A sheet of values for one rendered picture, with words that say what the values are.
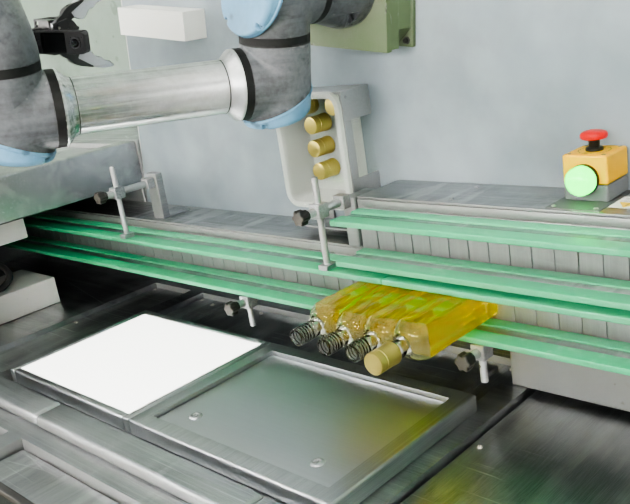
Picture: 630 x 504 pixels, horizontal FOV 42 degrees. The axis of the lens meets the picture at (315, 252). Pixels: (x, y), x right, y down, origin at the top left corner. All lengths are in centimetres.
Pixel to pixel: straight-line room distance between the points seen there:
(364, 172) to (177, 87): 44
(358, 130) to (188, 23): 50
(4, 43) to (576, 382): 97
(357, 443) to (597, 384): 37
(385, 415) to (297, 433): 14
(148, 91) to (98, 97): 7
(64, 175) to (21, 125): 87
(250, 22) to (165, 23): 61
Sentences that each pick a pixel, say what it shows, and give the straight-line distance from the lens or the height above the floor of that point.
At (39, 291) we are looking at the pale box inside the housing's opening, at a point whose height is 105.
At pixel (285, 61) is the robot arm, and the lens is 133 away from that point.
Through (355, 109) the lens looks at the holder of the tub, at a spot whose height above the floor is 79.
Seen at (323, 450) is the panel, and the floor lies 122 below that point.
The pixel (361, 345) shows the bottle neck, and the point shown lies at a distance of 122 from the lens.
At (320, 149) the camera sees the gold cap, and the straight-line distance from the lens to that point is 161.
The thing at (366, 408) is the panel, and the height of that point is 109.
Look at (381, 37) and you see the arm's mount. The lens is 144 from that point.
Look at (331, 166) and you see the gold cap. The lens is 162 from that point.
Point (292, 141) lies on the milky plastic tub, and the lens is 165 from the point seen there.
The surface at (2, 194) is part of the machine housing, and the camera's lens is 203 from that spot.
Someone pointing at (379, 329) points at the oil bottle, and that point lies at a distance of 124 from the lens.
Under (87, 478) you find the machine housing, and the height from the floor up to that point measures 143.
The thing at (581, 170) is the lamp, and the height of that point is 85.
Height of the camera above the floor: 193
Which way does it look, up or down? 41 degrees down
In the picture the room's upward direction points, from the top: 114 degrees counter-clockwise
